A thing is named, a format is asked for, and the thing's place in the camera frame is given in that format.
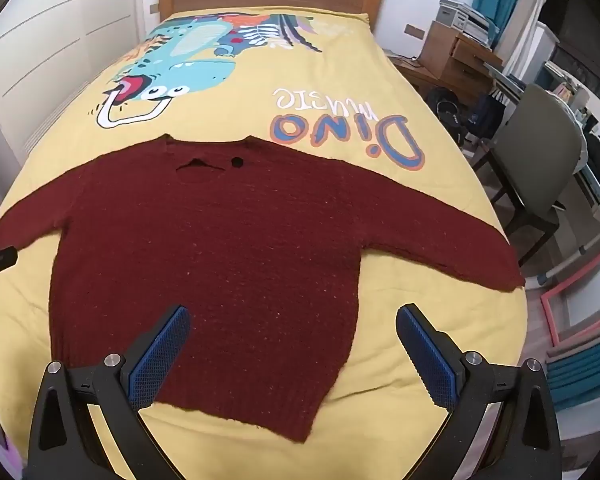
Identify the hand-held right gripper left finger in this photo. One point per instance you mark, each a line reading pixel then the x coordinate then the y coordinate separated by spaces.
pixel 160 355

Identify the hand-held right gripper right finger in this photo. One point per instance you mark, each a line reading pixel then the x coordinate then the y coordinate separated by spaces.
pixel 430 360

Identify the dark red knit sweater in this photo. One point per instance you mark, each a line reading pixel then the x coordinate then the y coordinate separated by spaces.
pixel 230 260

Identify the teal folded cloth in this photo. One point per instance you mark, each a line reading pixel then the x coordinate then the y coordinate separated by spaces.
pixel 585 370

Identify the white wardrobe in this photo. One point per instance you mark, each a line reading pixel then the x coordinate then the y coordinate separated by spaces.
pixel 45 60

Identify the grey-green chair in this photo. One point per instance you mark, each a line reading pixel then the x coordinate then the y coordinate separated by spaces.
pixel 535 145

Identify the dark blue bag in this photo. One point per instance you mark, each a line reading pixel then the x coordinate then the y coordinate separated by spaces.
pixel 485 117

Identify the black backpack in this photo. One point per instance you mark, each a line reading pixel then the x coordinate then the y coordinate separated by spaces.
pixel 445 110

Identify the low wooden desk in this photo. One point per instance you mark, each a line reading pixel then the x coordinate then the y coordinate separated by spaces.
pixel 420 77

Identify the yellow printed bed blanket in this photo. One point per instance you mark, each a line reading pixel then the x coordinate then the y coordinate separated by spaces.
pixel 340 75

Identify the wooden drawer cabinet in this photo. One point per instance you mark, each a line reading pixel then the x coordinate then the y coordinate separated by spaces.
pixel 445 60

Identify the white printer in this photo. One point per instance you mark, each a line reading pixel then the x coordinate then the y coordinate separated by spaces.
pixel 455 15

